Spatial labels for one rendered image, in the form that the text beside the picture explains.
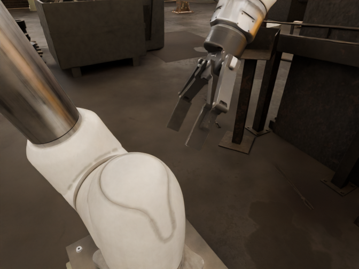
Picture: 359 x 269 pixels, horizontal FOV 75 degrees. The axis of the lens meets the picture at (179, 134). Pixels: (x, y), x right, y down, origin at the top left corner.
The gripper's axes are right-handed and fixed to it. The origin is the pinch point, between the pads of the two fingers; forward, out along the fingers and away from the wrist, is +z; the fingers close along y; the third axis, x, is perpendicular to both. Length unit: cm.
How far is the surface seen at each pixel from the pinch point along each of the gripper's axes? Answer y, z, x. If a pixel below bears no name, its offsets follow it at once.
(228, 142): -94, 4, 71
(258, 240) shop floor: -30, 34, 66
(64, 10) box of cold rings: -228, -40, -75
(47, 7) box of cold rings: -223, -35, -87
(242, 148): -85, 3, 78
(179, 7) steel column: -690, -266, 96
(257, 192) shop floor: -52, 20, 74
